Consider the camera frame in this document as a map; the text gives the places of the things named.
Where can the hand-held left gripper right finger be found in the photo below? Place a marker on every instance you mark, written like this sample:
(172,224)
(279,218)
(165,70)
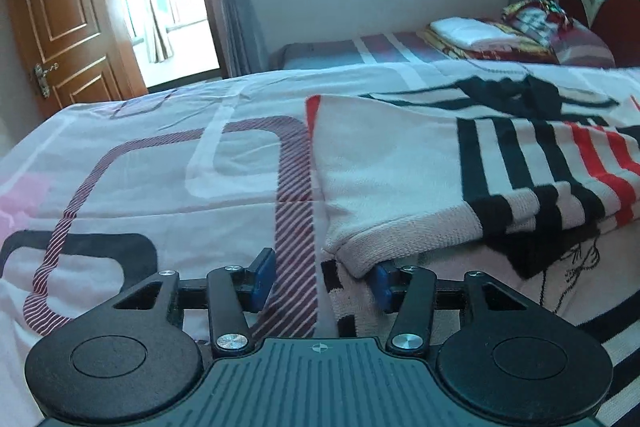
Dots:
(380,288)

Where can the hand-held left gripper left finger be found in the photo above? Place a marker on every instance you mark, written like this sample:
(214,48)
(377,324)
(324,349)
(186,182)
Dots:
(262,279)

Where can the striped knit sweater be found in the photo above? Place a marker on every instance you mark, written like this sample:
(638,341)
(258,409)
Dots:
(400,157)

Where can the colourful crumpled clothes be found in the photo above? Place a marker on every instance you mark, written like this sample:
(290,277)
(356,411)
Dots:
(537,19)

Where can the patterned pink white bed sheet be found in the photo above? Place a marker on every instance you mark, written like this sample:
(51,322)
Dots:
(165,187)

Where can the folded floral blanket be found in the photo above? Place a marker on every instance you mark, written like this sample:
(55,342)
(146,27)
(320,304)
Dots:
(490,53)

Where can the folded white cloth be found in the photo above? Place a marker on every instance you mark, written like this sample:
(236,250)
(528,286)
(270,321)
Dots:
(470,32)

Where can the sheer white curtain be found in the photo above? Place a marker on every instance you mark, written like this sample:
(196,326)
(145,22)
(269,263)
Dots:
(159,27)

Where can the striped maroon pillow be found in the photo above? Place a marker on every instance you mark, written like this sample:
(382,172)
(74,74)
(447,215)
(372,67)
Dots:
(585,47)

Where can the brown wooden door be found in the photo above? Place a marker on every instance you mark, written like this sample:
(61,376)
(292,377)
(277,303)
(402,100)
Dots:
(65,17)

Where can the red scalloped headboard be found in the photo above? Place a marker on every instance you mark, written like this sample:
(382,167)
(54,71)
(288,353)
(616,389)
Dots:
(620,22)

